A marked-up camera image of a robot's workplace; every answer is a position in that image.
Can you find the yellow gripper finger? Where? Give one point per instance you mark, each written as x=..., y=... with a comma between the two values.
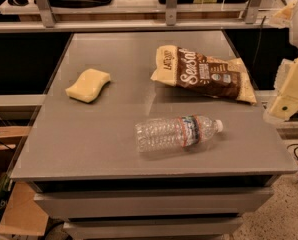
x=284, y=103

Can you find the clear plastic water bottle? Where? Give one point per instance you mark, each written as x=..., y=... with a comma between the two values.
x=169, y=133

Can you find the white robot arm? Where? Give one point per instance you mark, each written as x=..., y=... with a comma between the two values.
x=289, y=17

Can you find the yellow sponge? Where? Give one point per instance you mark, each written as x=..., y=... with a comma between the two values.
x=88, y=85

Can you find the brown sea salt chip bag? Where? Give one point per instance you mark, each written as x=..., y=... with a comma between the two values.
x=180, y=67

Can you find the grey drawer cabinet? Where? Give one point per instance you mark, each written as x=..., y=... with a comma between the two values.
x=181, y=213

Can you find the brown cardboard box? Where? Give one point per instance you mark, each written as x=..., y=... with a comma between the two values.
x=23, y=219

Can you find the metal shelf rail frame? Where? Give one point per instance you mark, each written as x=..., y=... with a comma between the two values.
x=133, y=15

